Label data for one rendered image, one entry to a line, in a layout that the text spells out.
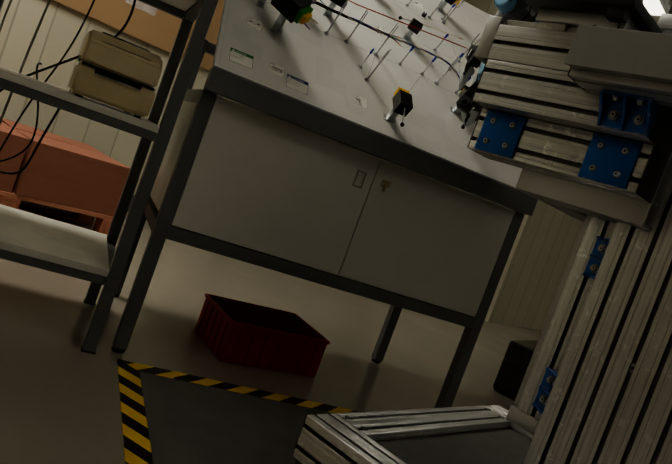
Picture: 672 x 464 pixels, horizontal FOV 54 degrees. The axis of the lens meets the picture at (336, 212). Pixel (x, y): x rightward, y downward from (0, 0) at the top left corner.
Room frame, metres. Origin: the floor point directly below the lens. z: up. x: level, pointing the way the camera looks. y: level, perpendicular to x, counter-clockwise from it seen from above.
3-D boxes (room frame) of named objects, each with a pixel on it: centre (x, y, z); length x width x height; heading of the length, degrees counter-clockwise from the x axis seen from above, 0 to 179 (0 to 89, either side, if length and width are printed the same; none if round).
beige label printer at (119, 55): (1.92, 0.74, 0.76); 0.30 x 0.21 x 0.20; 25
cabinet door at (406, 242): (2.20, -0.33, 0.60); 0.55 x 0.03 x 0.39; 112
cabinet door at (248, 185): (2.00, 0.18, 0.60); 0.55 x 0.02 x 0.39; 112
